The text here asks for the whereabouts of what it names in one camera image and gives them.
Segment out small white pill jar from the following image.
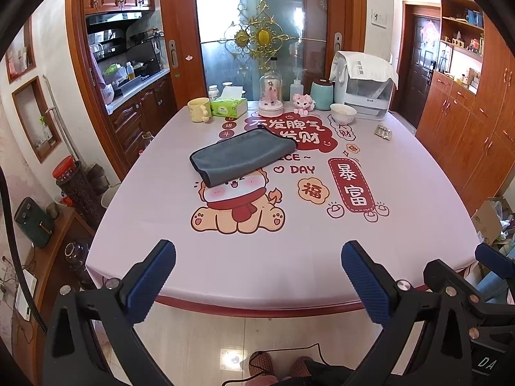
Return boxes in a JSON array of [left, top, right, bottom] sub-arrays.
[[208, 85, 220, 101]]

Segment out pink block pig figurine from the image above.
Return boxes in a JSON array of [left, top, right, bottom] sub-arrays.
[[292, 93, 315, 117]]

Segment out cream yellow mug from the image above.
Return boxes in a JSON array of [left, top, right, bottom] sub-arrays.
[[188, 98, 211, 123]]

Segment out pink printed tablecloth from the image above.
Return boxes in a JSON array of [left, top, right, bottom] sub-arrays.
[[86, 110, 478, 313]]

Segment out red lidded plastic jar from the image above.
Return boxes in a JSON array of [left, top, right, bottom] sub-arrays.
[[52, 155, 77, 181]]

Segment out cardboard box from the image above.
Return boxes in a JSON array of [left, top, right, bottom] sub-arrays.
[[471, 197, 511, 245]]

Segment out teal ceramic canister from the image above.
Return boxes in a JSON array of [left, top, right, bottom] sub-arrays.
[[310, 78, 333, 111]]

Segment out white small bowl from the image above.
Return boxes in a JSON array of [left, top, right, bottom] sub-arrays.
[[330, 103, 357, 124]]

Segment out wooden storage cabinet wall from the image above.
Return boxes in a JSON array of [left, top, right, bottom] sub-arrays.
[[416, 0, 514, 214]]

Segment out white squeeze bottle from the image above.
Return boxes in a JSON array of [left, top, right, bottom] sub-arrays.
[[290, 69, 304, 103]]

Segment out green tissue box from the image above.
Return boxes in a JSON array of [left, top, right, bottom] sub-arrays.
[[211, 86, 248, 119]]

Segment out black cable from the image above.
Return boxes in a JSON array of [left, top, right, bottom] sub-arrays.
[[0, 165, 49, 332]]

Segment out clear liquor bottle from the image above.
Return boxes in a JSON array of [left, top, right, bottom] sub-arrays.
[[269, 57, 282, 79]]

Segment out glass sliding door gold ornament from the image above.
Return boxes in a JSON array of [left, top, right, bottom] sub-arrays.
[[194, 0, 329, 102]]

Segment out dark green air fryer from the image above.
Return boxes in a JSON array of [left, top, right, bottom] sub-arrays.
[[14, 197, 55, 248]]

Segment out wooden side cabinet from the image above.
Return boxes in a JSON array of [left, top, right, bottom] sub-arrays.
[[11, 207, 95, 385]]

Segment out glass dome pink figurine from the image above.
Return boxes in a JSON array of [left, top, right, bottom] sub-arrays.
[[257, 72, 284, 118]]

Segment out blister pill pack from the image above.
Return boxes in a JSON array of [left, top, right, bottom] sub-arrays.
[[374, 124, 392, 140]]

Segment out purple and grey towel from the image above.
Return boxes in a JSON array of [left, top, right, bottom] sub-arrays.
[[189, 125, 298, 187]]

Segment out white water dispenser appliance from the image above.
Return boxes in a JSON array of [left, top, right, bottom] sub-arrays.
[[329, 51, 398, 120]]

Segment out kitchen base cabinet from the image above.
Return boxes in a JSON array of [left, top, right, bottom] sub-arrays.
[[109, 72, 177, 168]]

